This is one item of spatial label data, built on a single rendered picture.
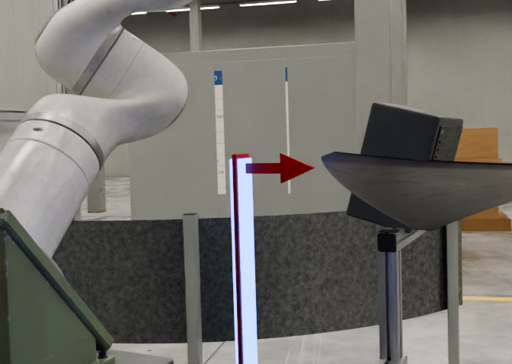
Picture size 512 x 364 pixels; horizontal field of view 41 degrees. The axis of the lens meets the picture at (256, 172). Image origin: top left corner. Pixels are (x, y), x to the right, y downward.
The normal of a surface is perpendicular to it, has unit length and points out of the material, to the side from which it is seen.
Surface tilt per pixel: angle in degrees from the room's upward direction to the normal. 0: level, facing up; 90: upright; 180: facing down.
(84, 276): 90
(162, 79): 62
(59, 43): 102
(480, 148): 90
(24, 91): 89
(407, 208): 156
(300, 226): 90
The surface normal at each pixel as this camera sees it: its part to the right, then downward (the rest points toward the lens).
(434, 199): 0.03, 0.95
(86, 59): 0.13, 0.31
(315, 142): -0.22, 0.06
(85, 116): 0.64, -0.36
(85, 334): 0.92, 0.00
